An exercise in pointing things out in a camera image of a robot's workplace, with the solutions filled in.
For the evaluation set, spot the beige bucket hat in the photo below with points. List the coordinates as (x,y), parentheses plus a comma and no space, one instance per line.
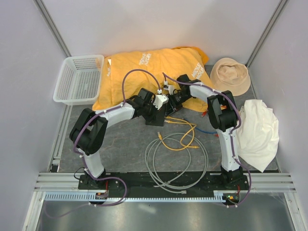
(228,74)

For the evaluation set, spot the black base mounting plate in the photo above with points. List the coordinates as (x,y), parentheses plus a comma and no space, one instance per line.
(141,184)

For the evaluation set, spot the orange printed t-shirt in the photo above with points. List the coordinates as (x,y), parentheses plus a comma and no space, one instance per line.
(124,74)

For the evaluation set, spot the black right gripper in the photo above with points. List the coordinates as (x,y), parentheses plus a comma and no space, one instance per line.
(173,105)

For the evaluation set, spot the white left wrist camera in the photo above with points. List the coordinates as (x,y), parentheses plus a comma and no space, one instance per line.
(160,99)

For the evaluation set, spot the white crumpled cloth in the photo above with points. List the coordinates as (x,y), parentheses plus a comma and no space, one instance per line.
(258,136)

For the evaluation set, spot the aluminium frame rail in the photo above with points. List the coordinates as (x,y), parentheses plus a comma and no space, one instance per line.
(261,182)

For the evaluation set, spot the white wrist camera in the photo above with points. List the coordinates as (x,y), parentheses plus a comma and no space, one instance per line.
(170,88)
(160,99)

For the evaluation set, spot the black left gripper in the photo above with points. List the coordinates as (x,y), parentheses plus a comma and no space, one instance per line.
(155,110)

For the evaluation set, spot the white plastic perforated basket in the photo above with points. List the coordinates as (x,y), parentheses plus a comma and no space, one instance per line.
(79,80)

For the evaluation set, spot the grey slotted cable duct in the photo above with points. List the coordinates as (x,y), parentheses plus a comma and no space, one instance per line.
(96,197)

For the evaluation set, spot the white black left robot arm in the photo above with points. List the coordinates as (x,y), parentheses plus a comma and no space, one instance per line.
(89,131)

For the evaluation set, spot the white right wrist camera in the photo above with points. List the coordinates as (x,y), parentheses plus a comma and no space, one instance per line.
(170,88)

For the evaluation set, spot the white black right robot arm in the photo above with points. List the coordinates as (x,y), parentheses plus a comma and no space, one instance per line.
(224,118)

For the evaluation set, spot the black network switch box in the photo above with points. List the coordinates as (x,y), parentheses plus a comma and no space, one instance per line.
(159,118)

